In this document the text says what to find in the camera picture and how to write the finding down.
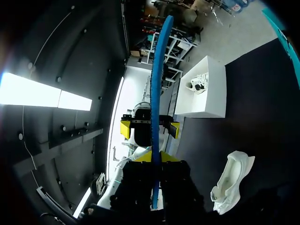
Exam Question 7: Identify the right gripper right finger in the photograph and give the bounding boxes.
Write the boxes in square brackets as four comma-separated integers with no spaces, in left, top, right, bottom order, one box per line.
[160,151,206,213]

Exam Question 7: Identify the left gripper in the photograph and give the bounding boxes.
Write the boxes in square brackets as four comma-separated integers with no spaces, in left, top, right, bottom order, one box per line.
[120,108,180,146]

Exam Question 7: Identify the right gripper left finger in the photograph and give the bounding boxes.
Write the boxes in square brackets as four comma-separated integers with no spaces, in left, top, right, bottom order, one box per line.
[109,151,153,212]

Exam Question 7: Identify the blue and black insole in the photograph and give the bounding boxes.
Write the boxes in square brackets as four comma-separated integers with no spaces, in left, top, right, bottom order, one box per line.
[150,15,174,210]

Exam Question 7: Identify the white shoe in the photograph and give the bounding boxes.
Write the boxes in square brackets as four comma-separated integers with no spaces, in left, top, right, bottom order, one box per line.
[210,150,255,215]
[185,72,209,95]

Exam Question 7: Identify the white shoebox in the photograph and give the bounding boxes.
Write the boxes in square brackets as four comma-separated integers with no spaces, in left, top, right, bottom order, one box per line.
[174,55,227,119]

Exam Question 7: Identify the teal box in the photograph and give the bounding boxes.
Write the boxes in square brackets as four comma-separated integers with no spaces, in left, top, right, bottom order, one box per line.
[261,7,299,62]

